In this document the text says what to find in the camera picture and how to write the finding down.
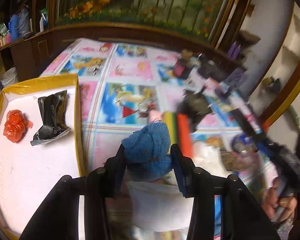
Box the blue knitted cloth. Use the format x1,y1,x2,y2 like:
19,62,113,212
121,121,172,181

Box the pink tissue pack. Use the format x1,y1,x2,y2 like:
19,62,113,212
148,110,164,124

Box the black snack packet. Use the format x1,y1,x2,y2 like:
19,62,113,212
30,90,70,146

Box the red plastic bag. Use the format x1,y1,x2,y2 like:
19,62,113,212
3,109,33,143

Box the person right hand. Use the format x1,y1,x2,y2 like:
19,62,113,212
261,177,298,222

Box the rainbow striped sponge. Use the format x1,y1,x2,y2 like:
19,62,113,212
163,111,193,158

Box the white cloth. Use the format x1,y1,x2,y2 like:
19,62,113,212
126,171,193,232

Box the brown knitted sock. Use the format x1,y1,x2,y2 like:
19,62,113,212
221,149,251,172

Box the large black gear motor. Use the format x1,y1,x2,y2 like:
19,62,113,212
177,86,212,132

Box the colourful patterned tablecloth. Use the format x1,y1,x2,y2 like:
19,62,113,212
39,37,278,240

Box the yellow cardboard box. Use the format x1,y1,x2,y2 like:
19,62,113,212
0,74,87,239

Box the purple phone stand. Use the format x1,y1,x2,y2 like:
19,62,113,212
215,68,247,104

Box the purple bottles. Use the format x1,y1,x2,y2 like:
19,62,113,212
227,41,241,60

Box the flower landscape painting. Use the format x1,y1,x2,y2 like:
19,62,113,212
56,0,228,41

